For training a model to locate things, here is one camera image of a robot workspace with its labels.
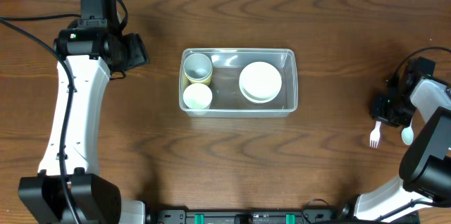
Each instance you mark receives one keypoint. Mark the white plastic spoon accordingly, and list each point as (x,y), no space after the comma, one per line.
(407,134)

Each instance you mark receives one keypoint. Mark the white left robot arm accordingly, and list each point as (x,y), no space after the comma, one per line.
(67,187)

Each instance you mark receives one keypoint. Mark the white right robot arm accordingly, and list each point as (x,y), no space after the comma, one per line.
(424,174)

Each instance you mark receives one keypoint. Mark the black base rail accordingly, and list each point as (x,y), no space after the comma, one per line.
(264,217)

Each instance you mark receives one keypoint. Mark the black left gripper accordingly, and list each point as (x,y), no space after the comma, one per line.
(135,51)

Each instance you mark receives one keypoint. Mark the grey cup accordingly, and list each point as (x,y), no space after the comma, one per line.
(197,61)

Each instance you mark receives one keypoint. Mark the clear plastic container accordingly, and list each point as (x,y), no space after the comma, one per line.
(227,99)

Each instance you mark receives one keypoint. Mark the yellow cup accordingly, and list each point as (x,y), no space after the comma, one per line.
(199,75)

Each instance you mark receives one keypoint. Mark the white plastic fork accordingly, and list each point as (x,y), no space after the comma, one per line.
(375,135)

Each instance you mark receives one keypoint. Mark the white paper cup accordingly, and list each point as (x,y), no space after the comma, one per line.
(197,96)

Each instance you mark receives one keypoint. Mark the white bowl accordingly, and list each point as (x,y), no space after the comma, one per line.
(260,82)

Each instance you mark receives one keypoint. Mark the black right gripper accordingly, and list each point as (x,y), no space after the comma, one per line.
(387,119)

